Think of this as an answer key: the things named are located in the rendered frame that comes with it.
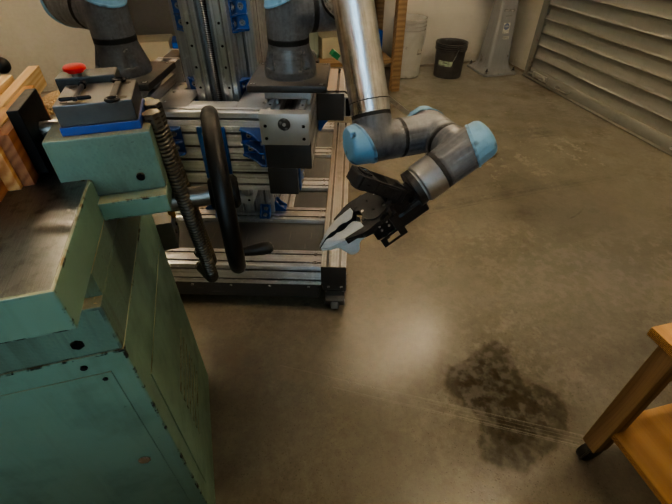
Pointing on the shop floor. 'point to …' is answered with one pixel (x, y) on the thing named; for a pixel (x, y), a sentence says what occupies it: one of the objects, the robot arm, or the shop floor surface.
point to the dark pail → (449, 57)
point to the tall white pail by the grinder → (414, 33)
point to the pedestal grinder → (497, 41)
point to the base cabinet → (115, 409)
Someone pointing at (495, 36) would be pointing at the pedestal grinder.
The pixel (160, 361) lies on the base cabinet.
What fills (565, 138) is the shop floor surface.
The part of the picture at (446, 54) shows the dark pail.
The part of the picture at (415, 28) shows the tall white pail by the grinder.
